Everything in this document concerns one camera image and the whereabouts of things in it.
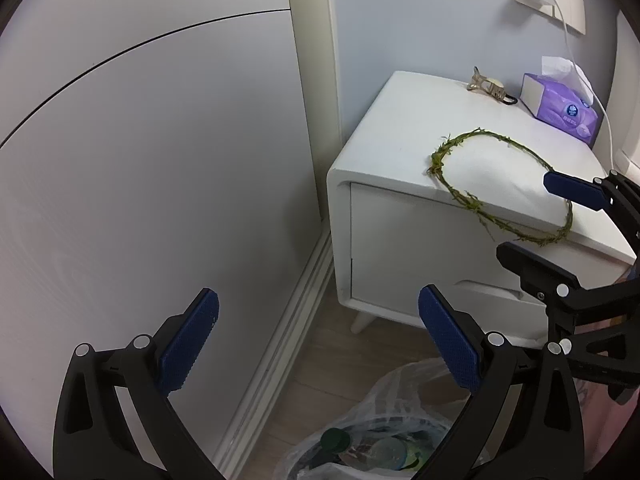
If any plastic bottle with green cap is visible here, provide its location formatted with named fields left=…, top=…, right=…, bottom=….
left=320, top=430, right=406, bottom=471

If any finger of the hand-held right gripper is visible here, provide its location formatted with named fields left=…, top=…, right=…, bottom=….
left=544, top=170, right=640, bottom=266
left=496, top=241, right=640, bottom=406

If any green twig wreath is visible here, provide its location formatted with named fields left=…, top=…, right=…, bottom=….
left=427, top=129, right=575, bottom=248

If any pink blanket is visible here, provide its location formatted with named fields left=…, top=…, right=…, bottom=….
left=575, top=310, right=640, bottom=480

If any beige hair claw clip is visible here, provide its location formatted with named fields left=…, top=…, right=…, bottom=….
left=466, top=66, right=508, bottom=101

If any purple tissue pack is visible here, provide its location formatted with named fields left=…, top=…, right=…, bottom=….
left=520, top=55, right=601, bottom=143

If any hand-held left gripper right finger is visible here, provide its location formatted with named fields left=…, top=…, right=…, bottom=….
left=417, top=284, right=586, bottom=480

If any grey wardrobe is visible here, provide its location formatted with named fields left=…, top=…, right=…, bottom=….
left=0, top=0, right=341, bottom=480

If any white nightstand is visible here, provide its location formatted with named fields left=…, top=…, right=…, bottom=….
left=326, top=70, right=638, bottom=335

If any clear plastic trash bag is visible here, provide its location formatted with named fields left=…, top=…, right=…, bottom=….
left=272, top=357, right=493, bottom=480

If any white charging cable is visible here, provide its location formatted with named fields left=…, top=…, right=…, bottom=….
left=542, top=0, right=616, bottom=171

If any white wall switch panel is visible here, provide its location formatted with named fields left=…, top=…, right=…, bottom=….
left=550, top=0, right=586, bottom=36

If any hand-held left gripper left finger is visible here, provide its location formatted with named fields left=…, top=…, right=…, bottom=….
left=52, top=287, right=221, bottom=480

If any white nightstand drawer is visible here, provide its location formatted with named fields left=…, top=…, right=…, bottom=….
left=349, top=182, right=556, bottom=346

